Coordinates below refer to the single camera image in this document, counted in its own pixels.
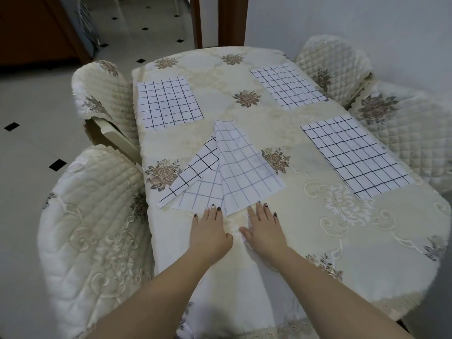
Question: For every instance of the person's right little finger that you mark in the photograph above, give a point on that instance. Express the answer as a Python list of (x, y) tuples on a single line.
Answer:
[(275, 221)]

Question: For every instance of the brown wooden cabinet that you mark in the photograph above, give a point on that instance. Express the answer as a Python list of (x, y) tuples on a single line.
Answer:
[(35, 28)]

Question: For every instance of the brown wooden door frame post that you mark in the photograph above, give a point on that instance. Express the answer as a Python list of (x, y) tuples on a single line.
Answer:
[(231, 19), (196, 21)]

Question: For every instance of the cream floral tablecloth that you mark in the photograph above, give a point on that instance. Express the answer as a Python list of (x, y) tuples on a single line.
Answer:
[(353, 236)]

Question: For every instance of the person's right middle finger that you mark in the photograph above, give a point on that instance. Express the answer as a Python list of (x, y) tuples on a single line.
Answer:
[(260, 211)]

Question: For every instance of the grey metal rack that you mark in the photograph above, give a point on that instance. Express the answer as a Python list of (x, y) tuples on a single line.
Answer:
[(86, 21)]

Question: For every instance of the person's right forearm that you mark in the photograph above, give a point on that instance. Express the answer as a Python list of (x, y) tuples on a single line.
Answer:
[(328, 296)]

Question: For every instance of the person's left little finger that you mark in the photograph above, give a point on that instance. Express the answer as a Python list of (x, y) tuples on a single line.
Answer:
[(197, 222)]

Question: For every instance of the white checked cloth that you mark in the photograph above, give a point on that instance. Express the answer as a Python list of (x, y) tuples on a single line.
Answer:
[(356, 155), (287, 86), (167, 102), (240, 165)]

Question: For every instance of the person's left forearm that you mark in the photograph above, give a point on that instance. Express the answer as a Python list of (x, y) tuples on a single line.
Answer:
[(159, 300)]

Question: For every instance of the person's left thumb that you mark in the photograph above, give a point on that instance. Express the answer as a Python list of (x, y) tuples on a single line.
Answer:
[(227, 240)]

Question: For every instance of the person's right hand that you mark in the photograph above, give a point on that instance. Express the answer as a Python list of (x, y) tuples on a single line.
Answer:
[(266, 234)]

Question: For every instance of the person's left middle finger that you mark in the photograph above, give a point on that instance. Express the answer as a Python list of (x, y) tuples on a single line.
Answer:
[(213, 214)]

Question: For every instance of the chair with cream quilted cover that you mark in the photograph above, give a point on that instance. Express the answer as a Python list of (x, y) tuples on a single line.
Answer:
[(91, 243), (335, 63), (409, 130), (106, 98)]

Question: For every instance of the person's right thumb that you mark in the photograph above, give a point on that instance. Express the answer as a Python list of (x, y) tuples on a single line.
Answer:
[(245, 233)]

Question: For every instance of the flat white checked cloth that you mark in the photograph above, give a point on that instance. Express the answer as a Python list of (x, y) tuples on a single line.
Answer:
[(356, 155), (167, 102), (287, 86)]

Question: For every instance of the person's left hand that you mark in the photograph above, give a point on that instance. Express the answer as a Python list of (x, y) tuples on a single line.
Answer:
[(210, 238)]

